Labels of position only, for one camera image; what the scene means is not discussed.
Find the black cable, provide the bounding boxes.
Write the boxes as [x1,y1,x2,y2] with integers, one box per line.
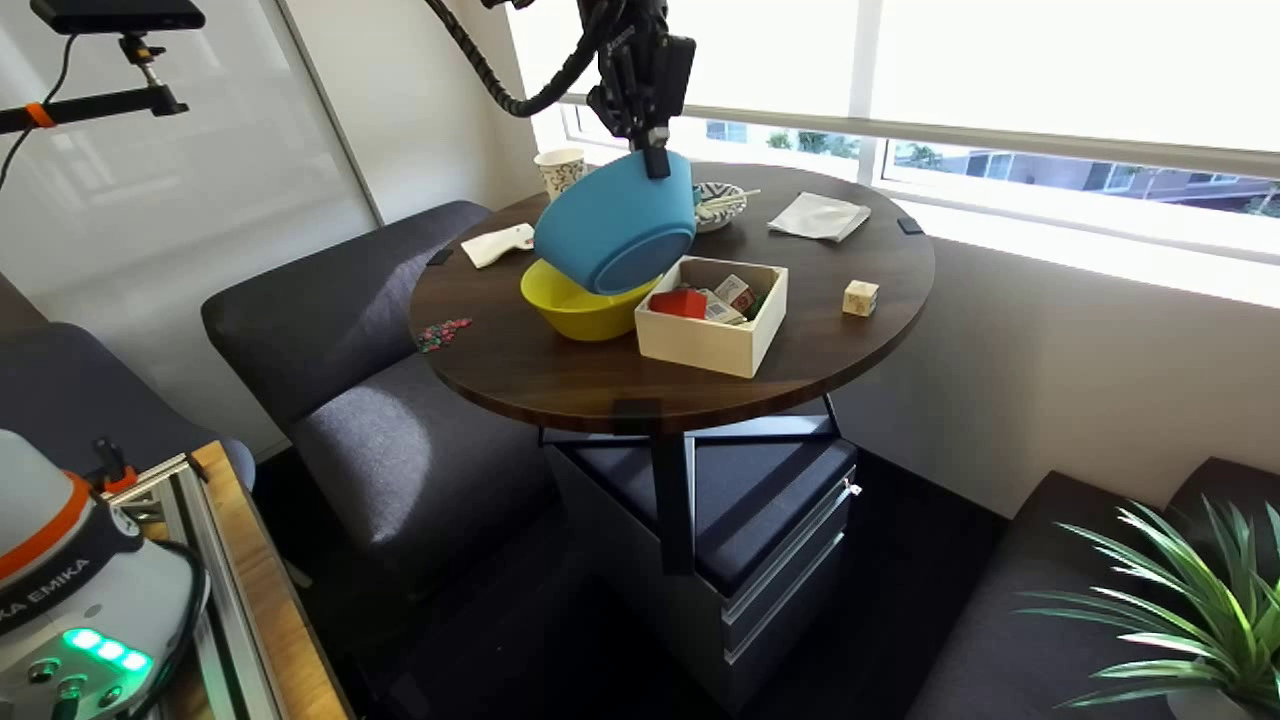
[423,0,634,119]

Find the white paper napkin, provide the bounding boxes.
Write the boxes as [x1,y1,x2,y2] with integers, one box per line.
[465,223,535,269]

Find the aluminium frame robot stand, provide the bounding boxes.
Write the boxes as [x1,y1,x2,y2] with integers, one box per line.
[141,442,351,720]

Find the yellow plastic bowl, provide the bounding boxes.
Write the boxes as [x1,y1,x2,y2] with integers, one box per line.
[522,261,650,344]

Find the black camera tripod arm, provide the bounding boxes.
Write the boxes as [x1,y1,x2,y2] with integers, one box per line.
[0,0,208,134]

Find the blue plastic bowl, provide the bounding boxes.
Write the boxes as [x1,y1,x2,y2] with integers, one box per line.
[535,151,697,292]

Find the dark grey sofa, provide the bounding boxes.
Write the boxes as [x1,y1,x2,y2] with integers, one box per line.
[199,199,554,641]

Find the grey storage ottoman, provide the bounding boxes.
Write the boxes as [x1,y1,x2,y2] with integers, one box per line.
[545,396,866,714]

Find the small wooden cube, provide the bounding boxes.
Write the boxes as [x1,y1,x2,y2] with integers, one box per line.
[841,282,880,321]

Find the folded white napkin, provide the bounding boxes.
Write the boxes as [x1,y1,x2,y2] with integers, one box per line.
[771,192,872,244]

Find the round dark wooden table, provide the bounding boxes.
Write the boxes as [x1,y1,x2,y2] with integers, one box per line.
[413,163,935,571]

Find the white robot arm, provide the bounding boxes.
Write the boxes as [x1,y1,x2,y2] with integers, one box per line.
[0,199,550,720]

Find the patterned paper cup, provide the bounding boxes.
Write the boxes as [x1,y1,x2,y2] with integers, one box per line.
[535,148,590,196]

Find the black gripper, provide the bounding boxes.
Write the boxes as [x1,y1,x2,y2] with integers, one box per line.
[576,0,697,179]

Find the green potted plant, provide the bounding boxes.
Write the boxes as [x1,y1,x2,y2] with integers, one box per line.
[1024,500,1280,720]

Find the spilled beads on table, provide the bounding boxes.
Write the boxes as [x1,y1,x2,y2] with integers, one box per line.
[422,321,473,354]

